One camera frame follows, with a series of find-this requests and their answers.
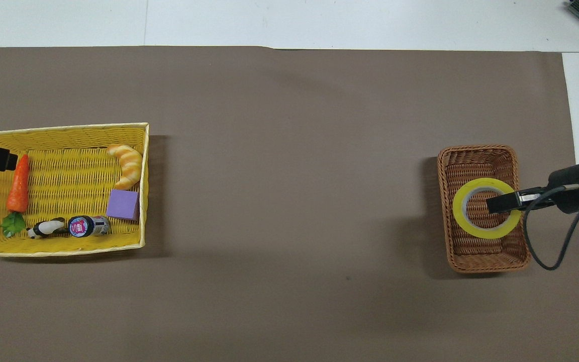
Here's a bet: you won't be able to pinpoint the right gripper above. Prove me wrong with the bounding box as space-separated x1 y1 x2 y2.
541 163 579 215

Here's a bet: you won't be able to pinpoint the purple foam block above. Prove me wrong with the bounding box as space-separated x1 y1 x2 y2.
106 189 140 221

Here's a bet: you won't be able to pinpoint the orange toy carrot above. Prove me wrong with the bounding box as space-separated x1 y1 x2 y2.
1 154 30 238

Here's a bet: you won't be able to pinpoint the black cable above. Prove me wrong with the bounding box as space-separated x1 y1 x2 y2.
522 185 579 271

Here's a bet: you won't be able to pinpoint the yellow woven basket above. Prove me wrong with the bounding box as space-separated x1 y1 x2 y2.
0 123 150 257

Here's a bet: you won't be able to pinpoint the black and white panda toy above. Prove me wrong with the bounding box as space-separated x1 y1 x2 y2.
26 218 68 240

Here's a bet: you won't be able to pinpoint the yellow tape roll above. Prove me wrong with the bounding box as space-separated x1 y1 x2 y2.
452 177 523 239

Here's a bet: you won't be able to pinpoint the brown wicker basket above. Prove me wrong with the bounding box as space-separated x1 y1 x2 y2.
437 145 531 274

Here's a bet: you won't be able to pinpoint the small can with pink label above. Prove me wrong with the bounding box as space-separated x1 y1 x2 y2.
67 215 112 238

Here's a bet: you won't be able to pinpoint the toy croissant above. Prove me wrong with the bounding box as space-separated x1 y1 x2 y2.
107 144 143 191

